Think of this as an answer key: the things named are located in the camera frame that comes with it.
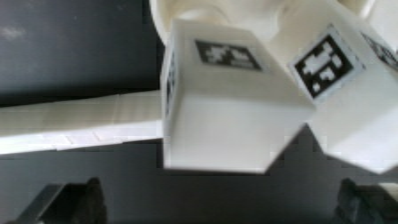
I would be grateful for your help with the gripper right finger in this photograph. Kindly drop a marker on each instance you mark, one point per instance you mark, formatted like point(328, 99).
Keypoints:
point(367, 203)

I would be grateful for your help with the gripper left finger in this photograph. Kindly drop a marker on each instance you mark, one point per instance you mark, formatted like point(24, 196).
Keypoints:
point(68, 204)

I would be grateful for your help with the white stool leg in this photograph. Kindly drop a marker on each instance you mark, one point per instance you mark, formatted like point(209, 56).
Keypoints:
point(344, 68)
point(234, 107)

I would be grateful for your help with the white round stool seat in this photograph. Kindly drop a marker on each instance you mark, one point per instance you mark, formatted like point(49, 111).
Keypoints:
point(250, 14)

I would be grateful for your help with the white U-shaped obstacle fence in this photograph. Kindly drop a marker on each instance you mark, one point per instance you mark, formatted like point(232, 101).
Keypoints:
point(81, 123)

